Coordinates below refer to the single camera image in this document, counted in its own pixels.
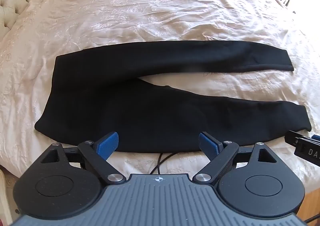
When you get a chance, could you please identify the black pants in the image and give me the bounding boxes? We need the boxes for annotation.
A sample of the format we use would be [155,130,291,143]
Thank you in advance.
[35,40,311,153]

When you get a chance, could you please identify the black cable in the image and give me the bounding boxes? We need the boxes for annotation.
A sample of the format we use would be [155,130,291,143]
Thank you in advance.
[150,152,174,175]

